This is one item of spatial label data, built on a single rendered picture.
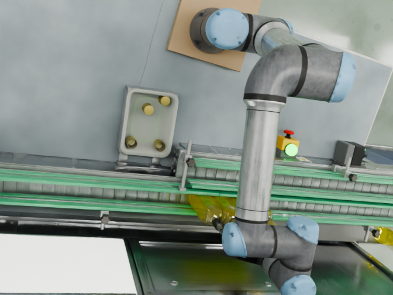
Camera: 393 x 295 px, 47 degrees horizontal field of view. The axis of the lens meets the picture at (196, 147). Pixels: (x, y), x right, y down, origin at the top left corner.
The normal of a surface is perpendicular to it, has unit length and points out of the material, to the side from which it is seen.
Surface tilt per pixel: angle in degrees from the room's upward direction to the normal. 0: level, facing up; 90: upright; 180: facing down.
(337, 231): 0
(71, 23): 0
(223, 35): 12
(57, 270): 90
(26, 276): 90
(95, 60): 0
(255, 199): 21
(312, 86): 26
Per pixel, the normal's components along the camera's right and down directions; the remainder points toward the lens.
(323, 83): 0.15, 0.51
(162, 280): 0.17, -0.96
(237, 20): 0.07, 0.20
